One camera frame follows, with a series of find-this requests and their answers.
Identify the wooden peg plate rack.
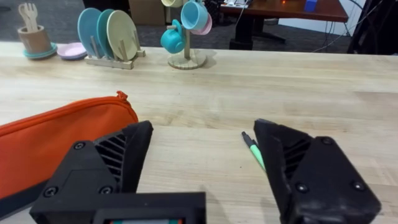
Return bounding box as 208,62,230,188
84,29,147,70

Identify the teal small plate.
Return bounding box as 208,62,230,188
22,42,58,60

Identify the wooden fork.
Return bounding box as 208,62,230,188
24,2,39,32

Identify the brown cutlery holder cup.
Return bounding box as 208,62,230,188
17,25,52,54

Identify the green black pen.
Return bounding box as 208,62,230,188
241,131,267,172

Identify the pink small plate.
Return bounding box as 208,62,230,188
56,42,88,59

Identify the purple small plate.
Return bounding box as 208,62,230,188
58,53,88,61

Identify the teal cup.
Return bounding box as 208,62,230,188
160,19,187,55

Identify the wooden cup stand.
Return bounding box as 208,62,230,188
166,25,207,70

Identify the light blue cup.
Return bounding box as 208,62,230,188
180,0,209,31

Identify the dark wooden desk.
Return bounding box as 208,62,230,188
219,0,349,51

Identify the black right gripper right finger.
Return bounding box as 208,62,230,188
253,118,382,224

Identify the cream plate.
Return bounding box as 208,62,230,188
106,9,139,62

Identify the blue plate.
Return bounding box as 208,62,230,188
76,7,103,58

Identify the pink cup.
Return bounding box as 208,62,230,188
190,12,213,36

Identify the blue box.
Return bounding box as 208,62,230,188
303,0,318,13

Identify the cream cup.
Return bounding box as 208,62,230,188
160,0,183,9

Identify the wooden spoon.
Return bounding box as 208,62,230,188
17,3,31,32

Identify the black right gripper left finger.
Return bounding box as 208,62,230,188
29,120,154,224

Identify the orange zip bag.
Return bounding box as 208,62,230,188
0,90,139,218

